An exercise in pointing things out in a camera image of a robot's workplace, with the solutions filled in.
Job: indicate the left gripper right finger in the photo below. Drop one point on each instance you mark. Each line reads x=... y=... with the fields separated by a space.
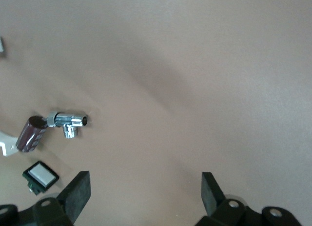
x=209 y=194

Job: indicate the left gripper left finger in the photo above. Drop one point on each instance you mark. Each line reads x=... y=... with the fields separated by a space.
x=75 y=194

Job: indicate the white square push button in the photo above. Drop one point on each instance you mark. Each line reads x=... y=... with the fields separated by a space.
x=41 y=176

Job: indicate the brown cylindrical capacitor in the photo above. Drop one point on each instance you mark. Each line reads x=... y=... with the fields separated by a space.
x=30 y=135

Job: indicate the chrome angle valve fitting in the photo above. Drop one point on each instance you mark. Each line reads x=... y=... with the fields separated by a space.
x=68 y=119

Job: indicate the white curved plastic bracket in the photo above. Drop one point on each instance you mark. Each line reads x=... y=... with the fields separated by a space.
x=7 y=141

